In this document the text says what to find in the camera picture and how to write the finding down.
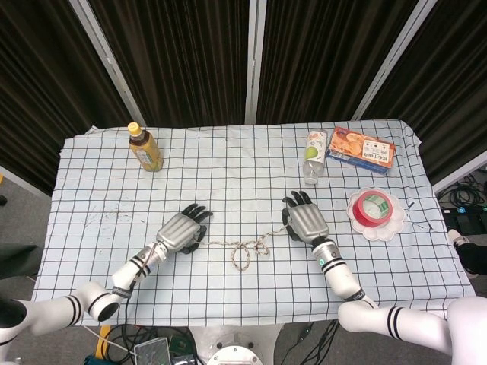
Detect red tape roll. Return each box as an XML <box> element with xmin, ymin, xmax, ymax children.
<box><xmin>352</xmin><ymin>190</ymin><xmax>394</xmax><ymax>230</ymax></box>

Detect white black-grid tablecloth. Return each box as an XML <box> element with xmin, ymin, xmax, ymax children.
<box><xmin>32</xmin><ymin>119</ymin><xmax>478</xmax><ymax>329</ymax></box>

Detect black floor cables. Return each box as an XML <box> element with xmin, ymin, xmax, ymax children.
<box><xmin>85</xmin><ymin>323</ymin><xmax>195</xmax><ymax>365</ymax></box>

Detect beige braided rope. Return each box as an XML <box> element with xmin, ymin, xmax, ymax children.
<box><xmin>193</xmin><ymin>224</ymin><xmax>289</xmax><ymax>272</ymax></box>

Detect black folding screen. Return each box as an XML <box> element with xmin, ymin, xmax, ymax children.
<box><xmin>0</xmin><ymin>0</ymin><xmax>487</xmax><ymax>195</ymax></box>

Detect white flower-shaped plate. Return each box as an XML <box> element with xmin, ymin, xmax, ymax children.
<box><xmin>345</xmin><ymin>186</ymin><xmax>409</xmax><ymax>242</ymax></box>

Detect orange and blue cracker box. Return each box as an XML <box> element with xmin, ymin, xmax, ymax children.
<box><xmin>325</xmin><ymin>126</ymin><xmax>397</xmax><ymax>177</ymax></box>

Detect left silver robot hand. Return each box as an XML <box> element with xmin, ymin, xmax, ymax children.
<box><xmin>155</xmin><ymin>203</ymin><xmax>214</xmax><ymax>255</ymax></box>

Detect clear bottle with green label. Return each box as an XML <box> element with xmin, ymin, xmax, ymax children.
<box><xmin>303</xmin><ymin>129</ymin><xmax>329</xmax><ymax>186</ymax></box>

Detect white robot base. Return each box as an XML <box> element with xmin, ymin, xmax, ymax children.
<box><xmin>189</xmin><ymin>325</ymin><xmax>285</xmax><ymax>365</ymax></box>

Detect yellow tea bottle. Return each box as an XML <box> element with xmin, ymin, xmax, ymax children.
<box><xmin>127</xmin><ymin>122</ymin><xmax>164</xmax><ymax>173</ymax></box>

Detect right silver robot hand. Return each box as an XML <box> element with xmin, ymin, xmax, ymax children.
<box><xmin>281</xmin><ymin>189</ymin><xmax>330</xmax><ymax>243</ymax></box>

